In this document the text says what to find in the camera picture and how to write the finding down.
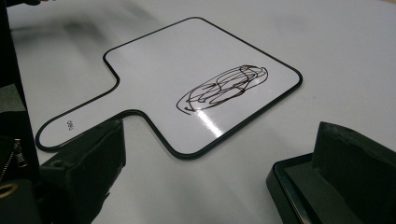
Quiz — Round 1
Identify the white handled whiteboard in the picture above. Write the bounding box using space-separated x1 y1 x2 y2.
35 16 304 161

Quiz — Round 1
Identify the dark zipped cloth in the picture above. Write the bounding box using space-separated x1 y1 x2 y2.
0 110 43 224

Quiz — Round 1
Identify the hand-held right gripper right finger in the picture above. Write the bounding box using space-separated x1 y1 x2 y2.
312 120 396 224

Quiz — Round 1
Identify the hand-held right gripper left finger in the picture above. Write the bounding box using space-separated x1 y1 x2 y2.
39 119 127 224

